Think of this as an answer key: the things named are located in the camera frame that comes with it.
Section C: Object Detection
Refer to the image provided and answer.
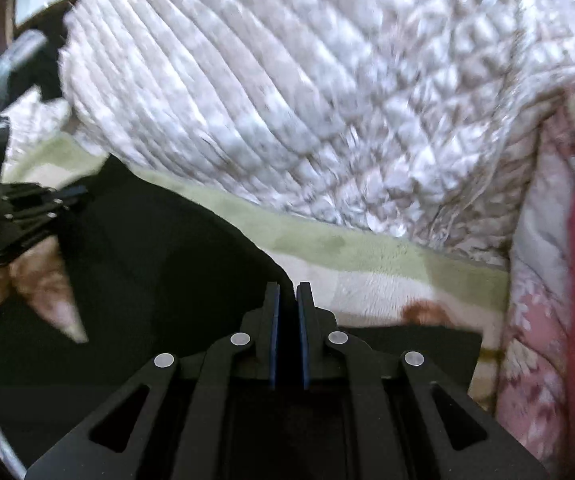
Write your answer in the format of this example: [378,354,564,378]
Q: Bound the black pants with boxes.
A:
[0,159,488,479]

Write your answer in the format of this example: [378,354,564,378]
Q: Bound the person's left hand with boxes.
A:
[0,236,89,344]

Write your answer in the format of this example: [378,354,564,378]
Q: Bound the floral fleece blanket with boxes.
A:
[3,134,509,410]

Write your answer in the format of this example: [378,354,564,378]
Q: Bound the dark clothes on headboard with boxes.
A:
[12,0,78,102]

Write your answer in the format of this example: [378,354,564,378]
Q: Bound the white quilted bedspread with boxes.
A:
[4,0,575,267]

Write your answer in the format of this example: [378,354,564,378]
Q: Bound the pink floral comforter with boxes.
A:
[496,81,575,479]

